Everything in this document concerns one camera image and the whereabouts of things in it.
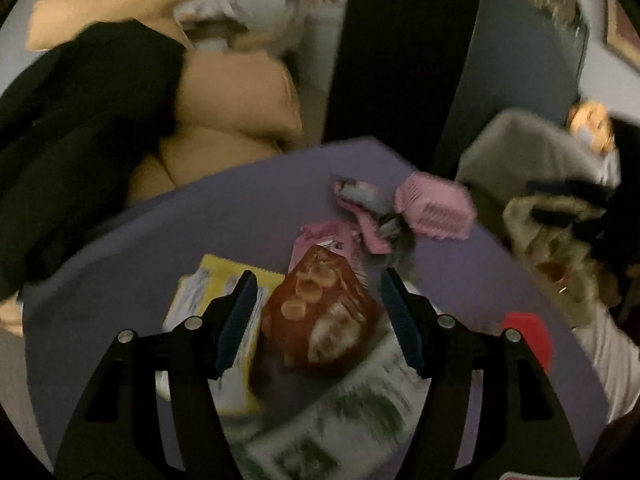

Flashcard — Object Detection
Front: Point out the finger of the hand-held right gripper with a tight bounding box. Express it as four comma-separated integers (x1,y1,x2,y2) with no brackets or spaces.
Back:
531,206,607,245
526,180,613,203

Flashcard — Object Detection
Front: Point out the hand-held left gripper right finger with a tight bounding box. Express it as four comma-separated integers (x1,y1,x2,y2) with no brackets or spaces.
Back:
381,266,584,480

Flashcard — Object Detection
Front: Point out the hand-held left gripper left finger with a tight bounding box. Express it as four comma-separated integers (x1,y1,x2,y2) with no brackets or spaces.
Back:
54,270,259,480

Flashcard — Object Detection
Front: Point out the yellow snack packet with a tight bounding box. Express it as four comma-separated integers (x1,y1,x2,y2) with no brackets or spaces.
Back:
162,254,287,417

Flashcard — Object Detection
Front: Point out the red snack packet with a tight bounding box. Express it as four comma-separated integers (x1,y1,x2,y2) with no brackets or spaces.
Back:
261,244,384,380

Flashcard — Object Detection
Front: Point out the white and green printed packet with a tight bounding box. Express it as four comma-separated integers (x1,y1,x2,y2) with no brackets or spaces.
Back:
244,330,427,480

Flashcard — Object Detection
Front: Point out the pink wrapper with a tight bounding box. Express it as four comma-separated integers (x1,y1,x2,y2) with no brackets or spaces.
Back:
289,220,392,272

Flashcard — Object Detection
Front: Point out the grey wrapper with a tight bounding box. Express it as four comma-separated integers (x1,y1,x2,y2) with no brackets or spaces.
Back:
331,176,417,243

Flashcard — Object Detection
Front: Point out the yellow duck plush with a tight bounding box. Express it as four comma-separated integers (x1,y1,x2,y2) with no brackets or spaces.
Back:
566,99,619,155

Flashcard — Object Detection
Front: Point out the pink plastic basket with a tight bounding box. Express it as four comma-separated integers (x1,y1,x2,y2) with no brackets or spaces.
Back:
394,170,477,242

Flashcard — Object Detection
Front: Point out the red hexagonal plastic container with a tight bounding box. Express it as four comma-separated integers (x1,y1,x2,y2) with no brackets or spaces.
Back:
501,312,554,375

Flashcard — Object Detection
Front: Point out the blue upright board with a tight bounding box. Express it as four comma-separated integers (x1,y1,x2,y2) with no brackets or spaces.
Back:
434,0,592,177

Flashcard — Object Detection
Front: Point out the black glitter panel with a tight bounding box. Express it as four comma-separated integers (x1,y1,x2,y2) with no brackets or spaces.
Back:
505,0,592,77

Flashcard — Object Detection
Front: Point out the black cabinet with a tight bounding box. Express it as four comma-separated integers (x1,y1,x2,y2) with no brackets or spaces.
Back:
324,0,482,162

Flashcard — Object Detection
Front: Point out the tan plush bear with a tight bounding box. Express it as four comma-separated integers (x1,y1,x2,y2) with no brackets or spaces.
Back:
26,0,304,207

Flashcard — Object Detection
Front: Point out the black jacket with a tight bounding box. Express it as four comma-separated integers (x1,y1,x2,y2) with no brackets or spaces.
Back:
0,19,190,302

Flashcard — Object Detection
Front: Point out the framed wall picture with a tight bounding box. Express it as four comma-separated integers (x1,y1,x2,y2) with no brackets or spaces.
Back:
604,0,640,68

